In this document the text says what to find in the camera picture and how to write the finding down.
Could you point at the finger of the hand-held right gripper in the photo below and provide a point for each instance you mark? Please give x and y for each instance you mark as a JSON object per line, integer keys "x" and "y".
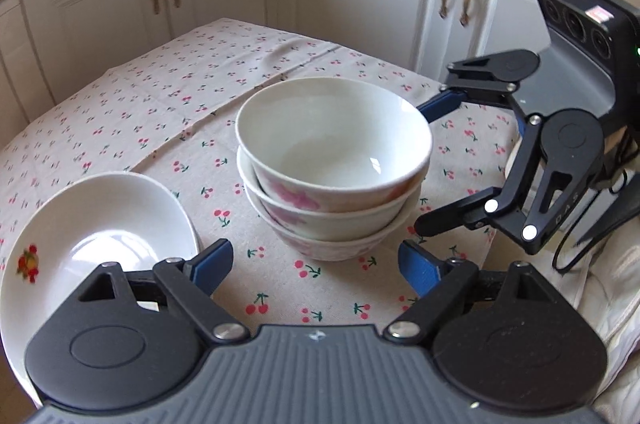
{"x": 440, "y": 107}
{"x": 450, "y": 214}

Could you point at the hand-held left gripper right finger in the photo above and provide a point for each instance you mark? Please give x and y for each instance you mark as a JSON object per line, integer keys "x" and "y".
{"x": 417, "y": 266}

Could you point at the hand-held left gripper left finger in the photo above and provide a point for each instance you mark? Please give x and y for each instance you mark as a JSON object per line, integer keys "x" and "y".
{"x": 212, "y": 261}

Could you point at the white bowl pink flower print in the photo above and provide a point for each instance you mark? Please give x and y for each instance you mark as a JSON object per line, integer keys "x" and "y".
{"x": 350, "y": 224}
{"x": 330, "y": 139}
{"x": 330, "y": 251}

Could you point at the large white fruit-print plate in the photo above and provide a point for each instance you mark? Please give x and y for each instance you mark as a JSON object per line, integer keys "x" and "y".
{"x": 100, "y": 224}

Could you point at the white kitchen cabinets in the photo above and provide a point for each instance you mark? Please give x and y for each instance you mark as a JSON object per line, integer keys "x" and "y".
{"x": 360, "y": 4}

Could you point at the cherry print tablecloth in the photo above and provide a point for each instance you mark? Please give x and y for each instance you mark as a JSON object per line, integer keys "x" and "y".
{"x": 200, "y": 104}

